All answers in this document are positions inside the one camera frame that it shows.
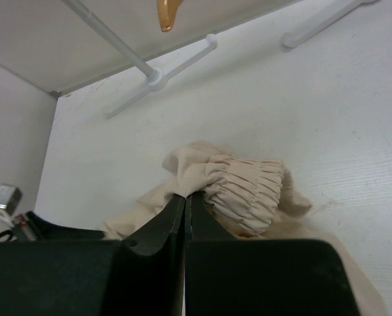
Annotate white clothes rack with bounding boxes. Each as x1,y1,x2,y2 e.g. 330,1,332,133
63,0,372,119

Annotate wooden clothes hanger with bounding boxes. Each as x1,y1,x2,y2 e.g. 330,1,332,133
157,0,183,32

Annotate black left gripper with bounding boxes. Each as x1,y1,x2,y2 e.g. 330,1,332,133
0,210,108,244

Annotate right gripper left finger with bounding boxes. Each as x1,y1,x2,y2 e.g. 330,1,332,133
0,196,185,315

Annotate beige trousers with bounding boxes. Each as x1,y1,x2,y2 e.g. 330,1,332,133
99,141,388,315

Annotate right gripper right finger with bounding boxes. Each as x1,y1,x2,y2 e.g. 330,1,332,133
185,193,360,315

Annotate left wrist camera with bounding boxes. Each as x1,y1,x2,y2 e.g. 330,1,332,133
0,184,22,228

